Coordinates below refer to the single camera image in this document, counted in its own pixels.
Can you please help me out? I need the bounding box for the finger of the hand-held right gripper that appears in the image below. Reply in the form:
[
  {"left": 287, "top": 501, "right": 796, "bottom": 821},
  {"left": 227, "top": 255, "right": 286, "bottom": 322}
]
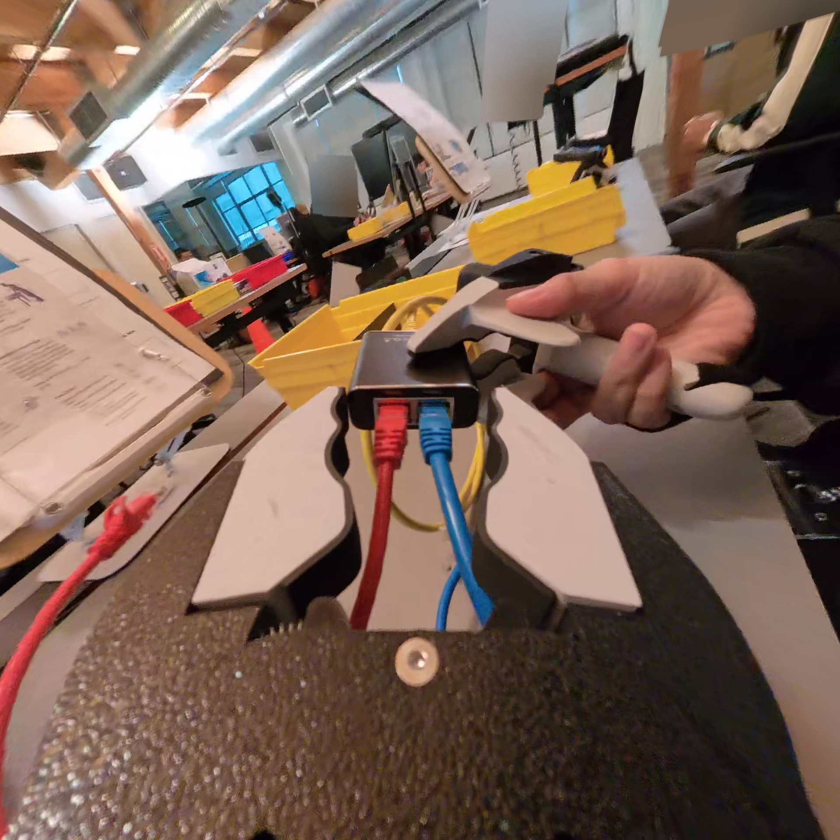
[
  {"left": 407, "top": 305, "right": 582, "bottom": 360},
  {"left": 454, "top": 264, "right": 521, "bottom": 309}
]

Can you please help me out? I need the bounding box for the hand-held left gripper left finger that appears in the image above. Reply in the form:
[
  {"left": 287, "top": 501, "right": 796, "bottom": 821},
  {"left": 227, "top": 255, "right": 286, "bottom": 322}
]
[{"left": 192, "top": 387, "right": 362, "bottom": 611}]

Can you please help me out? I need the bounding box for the person's right forearm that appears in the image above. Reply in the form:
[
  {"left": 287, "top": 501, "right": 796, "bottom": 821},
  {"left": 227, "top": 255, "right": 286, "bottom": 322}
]
[{"left": 682, "top": 217, "right": 840, "bottom": 416}]

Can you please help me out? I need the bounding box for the black monitor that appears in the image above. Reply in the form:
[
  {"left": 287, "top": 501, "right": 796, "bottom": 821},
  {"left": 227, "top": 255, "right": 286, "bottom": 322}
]
[{"left": 351, "top": 134, "right": 395, "bottom": 198}]

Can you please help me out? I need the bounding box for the black wall speaker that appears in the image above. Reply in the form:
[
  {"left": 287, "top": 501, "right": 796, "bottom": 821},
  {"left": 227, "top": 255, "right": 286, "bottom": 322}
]
[{"left": 105, "top": 154, "right": 147, "bottom": 191}]

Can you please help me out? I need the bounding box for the person's right hand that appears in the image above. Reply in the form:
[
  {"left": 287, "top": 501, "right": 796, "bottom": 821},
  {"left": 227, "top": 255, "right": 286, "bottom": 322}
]
[{"left": 508, "top": 255, "right": 757, "bottom": 431}]

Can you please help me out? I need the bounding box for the red ethernet cable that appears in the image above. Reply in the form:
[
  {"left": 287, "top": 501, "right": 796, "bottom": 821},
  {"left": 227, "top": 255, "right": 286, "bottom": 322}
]
[{"left": 0, "top": 399, "right": 412, "bottom": 795}]

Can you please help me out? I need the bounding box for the black network adapter box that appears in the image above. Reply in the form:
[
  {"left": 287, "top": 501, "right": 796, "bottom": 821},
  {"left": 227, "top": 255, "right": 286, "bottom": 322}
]
[{"left": 346, "top": 331, "right": 483, "bottom": 431}]

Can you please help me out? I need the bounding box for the small yellow plastic bin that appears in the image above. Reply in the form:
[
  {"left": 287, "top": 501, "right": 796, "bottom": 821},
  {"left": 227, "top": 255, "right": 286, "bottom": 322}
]
[{"left": 190, "top": 279, "right": 240, "bottom": 316}]

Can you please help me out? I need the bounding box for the instruction sheet on wooden stand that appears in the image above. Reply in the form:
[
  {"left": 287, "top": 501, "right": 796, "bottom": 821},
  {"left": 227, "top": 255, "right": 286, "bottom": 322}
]
[
  {"left": 0, "top": 206, "right": 235, "bottom": 581},
  {"left": 360, "top": 79, "right": 491, "bottom": 201}
]

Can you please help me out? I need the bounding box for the yellow ethernet cable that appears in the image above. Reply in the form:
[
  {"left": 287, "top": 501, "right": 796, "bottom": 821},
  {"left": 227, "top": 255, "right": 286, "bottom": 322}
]
[{"left": 360, "top": 295, "right": 487, "bottom": 532}]

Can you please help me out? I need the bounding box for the grey desk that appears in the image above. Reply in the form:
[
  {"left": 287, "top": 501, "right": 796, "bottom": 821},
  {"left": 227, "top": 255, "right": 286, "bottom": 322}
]
[{"left": 0, "top": 381, "right": 821, "bottom": 840}]

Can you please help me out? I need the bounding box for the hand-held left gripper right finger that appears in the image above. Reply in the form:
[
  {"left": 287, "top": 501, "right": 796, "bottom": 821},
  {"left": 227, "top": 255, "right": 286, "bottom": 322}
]
[{"left": 472, "top": 387, "right": 643, "bottom": 631}]

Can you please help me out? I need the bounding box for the blue ethernet cable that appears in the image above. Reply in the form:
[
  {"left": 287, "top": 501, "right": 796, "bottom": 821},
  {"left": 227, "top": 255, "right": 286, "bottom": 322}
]
[{"left": 419, "top": 402, "right": 494, "bottom": 632}]

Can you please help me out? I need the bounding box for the silver ventilation duct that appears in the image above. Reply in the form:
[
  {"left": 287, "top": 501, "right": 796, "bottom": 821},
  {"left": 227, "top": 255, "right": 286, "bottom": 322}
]
[
  {"left": 59, "top": 0, "right": 342, "bottom": 165},
  {"left": 217, "top": 0, "right": 488, "bottom": 153}
]

